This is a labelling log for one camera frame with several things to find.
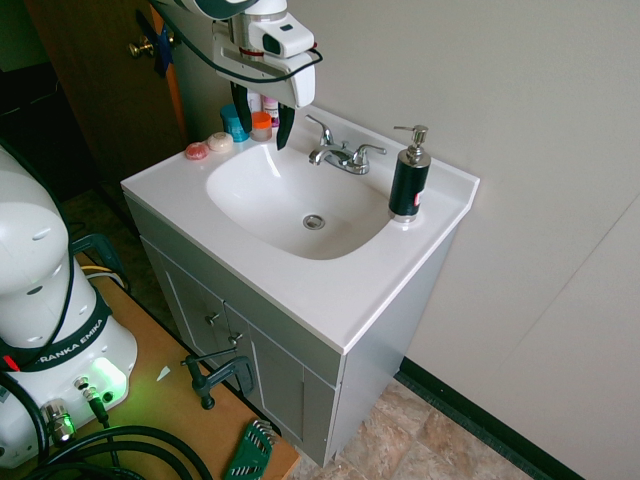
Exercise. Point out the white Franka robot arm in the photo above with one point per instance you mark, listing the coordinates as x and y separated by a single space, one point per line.
45 280

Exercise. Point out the orange lid jar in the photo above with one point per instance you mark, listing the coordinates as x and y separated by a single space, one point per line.
261 126

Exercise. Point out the black baseboard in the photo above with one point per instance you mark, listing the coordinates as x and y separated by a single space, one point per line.
495 425

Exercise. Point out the black sanitizer pump bottle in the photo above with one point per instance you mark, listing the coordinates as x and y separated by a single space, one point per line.
410 177

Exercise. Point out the black C clamp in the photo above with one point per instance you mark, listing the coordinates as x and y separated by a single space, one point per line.
212 372

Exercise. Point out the white bottle pink label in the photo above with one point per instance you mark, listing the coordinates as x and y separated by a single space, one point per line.
270 111

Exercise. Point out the blue tape strip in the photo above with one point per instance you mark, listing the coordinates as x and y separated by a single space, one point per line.
163 50

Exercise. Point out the chrome cabinet knob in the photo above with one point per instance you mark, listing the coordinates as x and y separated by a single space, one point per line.
214 318
235 339

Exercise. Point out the white slim bottle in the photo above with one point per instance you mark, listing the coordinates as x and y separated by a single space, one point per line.
254 102

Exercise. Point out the grey vanity cabinet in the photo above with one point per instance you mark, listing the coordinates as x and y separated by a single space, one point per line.
280 350

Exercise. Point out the chrome sink drain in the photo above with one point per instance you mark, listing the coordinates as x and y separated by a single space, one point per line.
314 221

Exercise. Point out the brass door knob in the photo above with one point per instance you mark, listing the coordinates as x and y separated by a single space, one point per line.
141 47

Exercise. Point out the cream round soap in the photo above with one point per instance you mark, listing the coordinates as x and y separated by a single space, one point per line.
220 141

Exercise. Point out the chrome sink faucet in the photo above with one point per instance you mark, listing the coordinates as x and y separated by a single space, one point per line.
340 150

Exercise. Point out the pink round soap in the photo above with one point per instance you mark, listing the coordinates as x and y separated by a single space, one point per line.
197 150

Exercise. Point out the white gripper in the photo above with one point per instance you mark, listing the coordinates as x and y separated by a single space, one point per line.
260 75

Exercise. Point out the green hex key set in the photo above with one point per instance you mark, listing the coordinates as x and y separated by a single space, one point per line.
251 450

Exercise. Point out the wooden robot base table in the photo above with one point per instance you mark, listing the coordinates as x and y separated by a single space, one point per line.
165 390

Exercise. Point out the white sink countertop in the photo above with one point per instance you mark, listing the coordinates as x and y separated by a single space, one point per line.
280 240

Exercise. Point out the brown wooden door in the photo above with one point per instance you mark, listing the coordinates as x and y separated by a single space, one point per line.
110 85

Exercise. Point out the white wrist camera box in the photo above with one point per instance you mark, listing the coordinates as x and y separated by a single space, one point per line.
281 36

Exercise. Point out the teal jar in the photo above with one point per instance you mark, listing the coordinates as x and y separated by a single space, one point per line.
231 125

